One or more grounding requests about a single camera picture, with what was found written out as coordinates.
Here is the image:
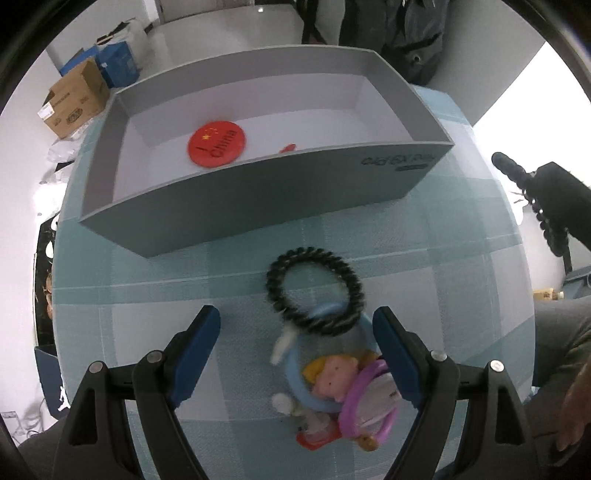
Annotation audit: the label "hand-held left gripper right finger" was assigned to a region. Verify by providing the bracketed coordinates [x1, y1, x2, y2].
[372, 306, 550, 480]

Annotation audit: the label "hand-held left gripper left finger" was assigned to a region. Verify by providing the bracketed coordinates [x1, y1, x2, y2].
[52, 305, 222, 480]

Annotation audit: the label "doll charm hair tie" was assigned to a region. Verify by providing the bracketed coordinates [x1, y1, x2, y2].
[302, 353, 398, 430]

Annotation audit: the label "purple ring with brown charm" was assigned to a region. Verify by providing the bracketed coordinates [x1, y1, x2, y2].
[338, 359, 400, 452]

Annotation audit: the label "blue plush hair ring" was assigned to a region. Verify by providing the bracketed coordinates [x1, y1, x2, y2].
[270, 300, 377, 416]

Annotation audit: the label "black spiral hair tie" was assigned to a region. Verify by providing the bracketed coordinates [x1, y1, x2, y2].
[265, 247, 365, 337]

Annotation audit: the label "grey cardboard box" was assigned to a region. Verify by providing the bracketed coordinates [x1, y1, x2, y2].
[78, 45, 455, 257]

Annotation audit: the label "person's right hand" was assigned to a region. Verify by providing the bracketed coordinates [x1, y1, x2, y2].
[556, 369, 591, 455]

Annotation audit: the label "red card in clear wrap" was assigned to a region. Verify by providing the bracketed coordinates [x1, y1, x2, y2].
[295, 413, 345, 448]

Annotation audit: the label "person's grey trousers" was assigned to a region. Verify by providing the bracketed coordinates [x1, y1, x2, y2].
[531, 295, 591, 480]

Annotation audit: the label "navy bag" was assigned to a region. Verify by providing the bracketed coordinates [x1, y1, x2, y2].
[34, 344, 70, 418]

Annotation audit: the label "red round badge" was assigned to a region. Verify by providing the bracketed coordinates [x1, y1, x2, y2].
[187, 119, 247, 169]

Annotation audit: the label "dark grey backpack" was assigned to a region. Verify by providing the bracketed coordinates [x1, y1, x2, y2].
[339, 0, 444, 86]

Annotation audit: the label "clear plastic bag pile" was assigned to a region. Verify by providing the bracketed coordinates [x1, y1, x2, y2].
[46, 124, 93, 167]

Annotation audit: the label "brown cardboard carton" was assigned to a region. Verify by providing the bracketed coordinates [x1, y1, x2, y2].
[37, 58, 112, 139]

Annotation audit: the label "blue printed carton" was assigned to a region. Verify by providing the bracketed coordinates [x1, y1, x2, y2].
[60, 46, 100, 77]
[95, 41, 141, 88]

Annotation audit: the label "white plastic bag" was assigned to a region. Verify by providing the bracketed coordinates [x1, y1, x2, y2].
[99, 18, 151, 47]

